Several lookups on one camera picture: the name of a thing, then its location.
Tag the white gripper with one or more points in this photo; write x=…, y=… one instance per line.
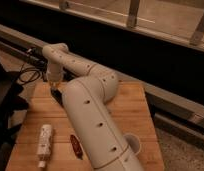
x=54, y=75

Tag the white plastic cup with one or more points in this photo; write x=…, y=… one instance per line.
x=134, y=142

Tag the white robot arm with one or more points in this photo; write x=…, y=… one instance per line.
x=84, y=100

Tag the red pocket knife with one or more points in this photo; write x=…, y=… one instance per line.
x=76, y=147

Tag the metal window rail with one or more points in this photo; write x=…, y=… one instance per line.
x=176, y=107

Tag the black chair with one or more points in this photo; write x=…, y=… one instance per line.
x=9, y=102

